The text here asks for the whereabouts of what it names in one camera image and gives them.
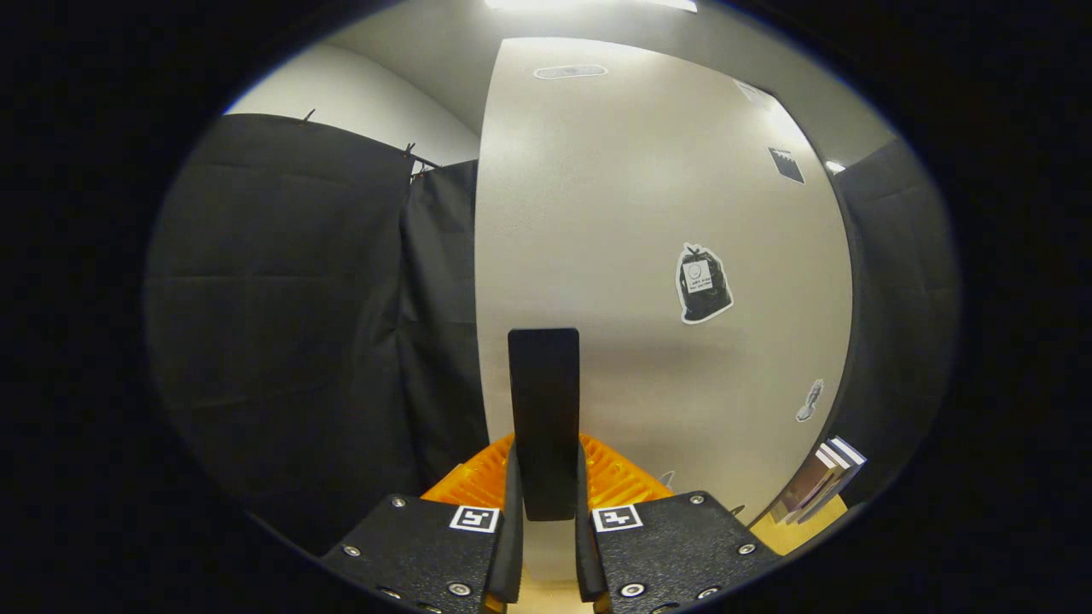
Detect black backdrop cloth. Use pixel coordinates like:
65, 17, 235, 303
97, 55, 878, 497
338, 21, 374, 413
143, 113, 961, 555

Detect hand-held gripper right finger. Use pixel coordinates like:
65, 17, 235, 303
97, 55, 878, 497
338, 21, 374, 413
573, 433, 781, 614

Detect maroon book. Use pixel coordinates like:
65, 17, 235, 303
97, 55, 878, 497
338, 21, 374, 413
770, 452, 833, 524

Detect large ceiling light panel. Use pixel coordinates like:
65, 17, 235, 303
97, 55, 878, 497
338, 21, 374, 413
486, 0, 698, 14

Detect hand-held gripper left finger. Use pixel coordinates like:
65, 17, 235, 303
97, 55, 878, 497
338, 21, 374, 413
320, 433, 524, 614

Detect beige cabinet door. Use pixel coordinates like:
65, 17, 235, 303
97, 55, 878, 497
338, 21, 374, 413
474, 36, 854, 581

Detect black door handle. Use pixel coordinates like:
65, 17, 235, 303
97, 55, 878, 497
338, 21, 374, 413
508, 328, 581, 521

